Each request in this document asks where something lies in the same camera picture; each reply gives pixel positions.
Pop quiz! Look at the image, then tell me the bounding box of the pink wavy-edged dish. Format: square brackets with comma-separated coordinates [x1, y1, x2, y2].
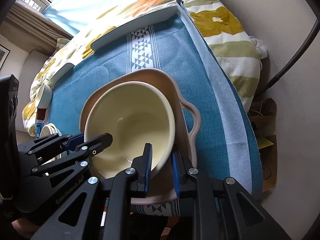
[79, 68, 201, 205]

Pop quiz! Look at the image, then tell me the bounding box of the cream ceramic bowl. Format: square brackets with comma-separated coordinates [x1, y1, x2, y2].
[84, 81, 175, 179]

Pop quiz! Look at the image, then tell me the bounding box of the white ceramic bowl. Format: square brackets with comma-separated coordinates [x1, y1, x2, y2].
[35, 83, 53, 109]

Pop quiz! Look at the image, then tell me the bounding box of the grey headboard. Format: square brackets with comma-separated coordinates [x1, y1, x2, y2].
[16, 50, 48, 131]

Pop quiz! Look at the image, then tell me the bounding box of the framed city picture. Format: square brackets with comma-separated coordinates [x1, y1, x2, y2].
[0, 45, 10, 69]

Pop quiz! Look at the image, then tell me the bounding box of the blue patterned tablecloth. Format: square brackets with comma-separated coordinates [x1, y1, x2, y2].
[35, 0, 264, 218]

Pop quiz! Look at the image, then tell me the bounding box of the brown curtain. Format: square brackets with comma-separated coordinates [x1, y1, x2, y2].
[1, 0, 73, 56]

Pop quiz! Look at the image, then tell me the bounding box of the floral duvet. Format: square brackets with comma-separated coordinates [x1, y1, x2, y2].
[22, 0, 262, 137]

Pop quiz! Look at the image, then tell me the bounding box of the light blue window sheet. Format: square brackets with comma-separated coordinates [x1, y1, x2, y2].
[43, 0, 127, 36]

